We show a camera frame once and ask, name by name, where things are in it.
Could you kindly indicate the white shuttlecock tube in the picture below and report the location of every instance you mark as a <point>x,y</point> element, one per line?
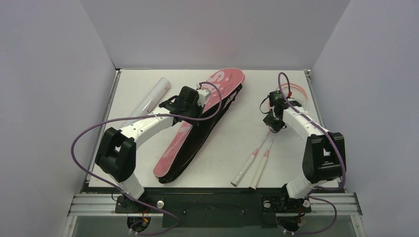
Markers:
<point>152,98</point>

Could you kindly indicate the aluminium frame rail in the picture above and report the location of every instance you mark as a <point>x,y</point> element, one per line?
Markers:
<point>102,205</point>

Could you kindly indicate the pink racket cover bag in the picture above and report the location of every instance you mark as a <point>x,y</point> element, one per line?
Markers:
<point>190,138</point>

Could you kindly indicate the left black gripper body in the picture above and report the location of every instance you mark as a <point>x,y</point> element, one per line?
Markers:
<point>178,106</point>

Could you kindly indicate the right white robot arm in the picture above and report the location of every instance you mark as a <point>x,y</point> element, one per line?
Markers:
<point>324,154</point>

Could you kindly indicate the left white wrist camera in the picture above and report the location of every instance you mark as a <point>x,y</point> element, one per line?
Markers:
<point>203,96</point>

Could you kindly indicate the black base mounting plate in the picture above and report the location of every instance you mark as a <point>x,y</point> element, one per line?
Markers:
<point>210,207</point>

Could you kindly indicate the pink badminton racket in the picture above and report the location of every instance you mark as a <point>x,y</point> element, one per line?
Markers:
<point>289,86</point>
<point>262,163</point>

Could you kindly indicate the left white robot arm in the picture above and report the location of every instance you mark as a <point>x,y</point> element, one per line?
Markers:
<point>116,154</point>

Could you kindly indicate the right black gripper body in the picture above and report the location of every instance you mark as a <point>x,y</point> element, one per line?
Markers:
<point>271,119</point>

